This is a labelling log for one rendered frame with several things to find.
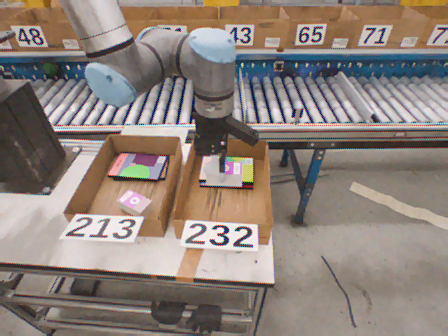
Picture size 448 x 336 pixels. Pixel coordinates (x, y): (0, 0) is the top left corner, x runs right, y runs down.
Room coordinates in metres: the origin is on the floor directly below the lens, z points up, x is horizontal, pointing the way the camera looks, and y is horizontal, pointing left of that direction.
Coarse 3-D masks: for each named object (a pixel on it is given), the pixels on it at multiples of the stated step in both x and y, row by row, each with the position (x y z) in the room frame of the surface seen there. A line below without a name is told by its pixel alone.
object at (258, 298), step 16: (16, 272) 0.38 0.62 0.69; (32, 272) 0.37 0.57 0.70; (48, 272) 0.37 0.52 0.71; (64, 272) 0.36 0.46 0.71; (48, 288) 0.55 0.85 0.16; (208, 288) 0.33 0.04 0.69; (224, 288) 0.33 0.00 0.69; (240, 288) 0.33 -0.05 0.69; (256, 288) 0.32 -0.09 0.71; (0, 304) 0.39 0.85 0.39; (16, 304) 0.41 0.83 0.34; (32, 304) 0.38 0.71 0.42; (48, 304) 0.38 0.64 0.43; (64, 304) 0.38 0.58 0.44; (80, 304) 0.38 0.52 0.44; (96, 304) 0.38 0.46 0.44; (112, 304) 0.38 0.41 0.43; (128, 304) 0.38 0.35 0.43; (144, 304) 0.38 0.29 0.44; (256, 304) 0.32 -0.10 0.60; (32, 320) 0.40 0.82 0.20; (48, 320) 0.41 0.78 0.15; (64, 320) 0.41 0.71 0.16; (80, 320) 0.41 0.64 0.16; (96, 320) 0.41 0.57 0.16; (224, 320) 0.33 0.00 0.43; (240, 320) 0.33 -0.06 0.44; (256, 320) 0.32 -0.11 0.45
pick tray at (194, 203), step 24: (192, 144) 0.80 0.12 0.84; (240, 144) 0.82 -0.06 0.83; (264, 144) 0.81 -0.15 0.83; (192, 168) 0.76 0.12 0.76; (264, 168) 0.76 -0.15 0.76; (192, 192) 0.64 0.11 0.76; (216, 192) 0.64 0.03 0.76; (240, 192) 0.64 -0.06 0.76; (264, 192) 0.64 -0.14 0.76; (192, 216) 0.53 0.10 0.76; (216, 216) 0.53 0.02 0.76; (240, 216) 0.53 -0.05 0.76; (264, 216) 0.53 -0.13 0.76; (264, 240) 0.43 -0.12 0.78
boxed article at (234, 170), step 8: (232, 168) 0.56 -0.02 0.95; (240, 168) 0.56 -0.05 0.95; (208, 176) 0.54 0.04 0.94; (216, 176) 0.53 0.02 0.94; (232, 176) 0.53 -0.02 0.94; (240, 176) 0.53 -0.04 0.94; (208, 184) 0.54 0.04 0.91; (216, 184) 0.53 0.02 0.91; (224, 184) 0.53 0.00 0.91; (232, 184) 0.53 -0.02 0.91; (240, 184) 0.53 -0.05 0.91
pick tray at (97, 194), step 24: (120, 144) 0.85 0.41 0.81; (144, 144) 0.84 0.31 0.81; (168, 144) 0.84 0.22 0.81; (96, 168) 0.70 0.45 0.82; (168, 168) 0.76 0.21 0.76; (96, 192) 0.64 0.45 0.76; (120, 192) 0.64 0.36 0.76; (144, 192) 0.64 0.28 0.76; (168, 192) 0.58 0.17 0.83; (72, 216) 0.47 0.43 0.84; (168, 216) 0.53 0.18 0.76
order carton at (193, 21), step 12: (156, 12) 1.90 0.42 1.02; (168, 12) 1.92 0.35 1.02; (180, 12) 1.92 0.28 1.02; (192, 12) 1.92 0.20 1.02; (204, 12) 1.92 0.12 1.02; (216, 12) 1.92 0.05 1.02; (156, 24) 1.63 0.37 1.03; (168, 24) 1.63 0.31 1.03; (180, 24) 1.63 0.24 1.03; (192, 24) 1.63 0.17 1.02; (204, 24) 1.64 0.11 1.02; (216, 24) 1.64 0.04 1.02
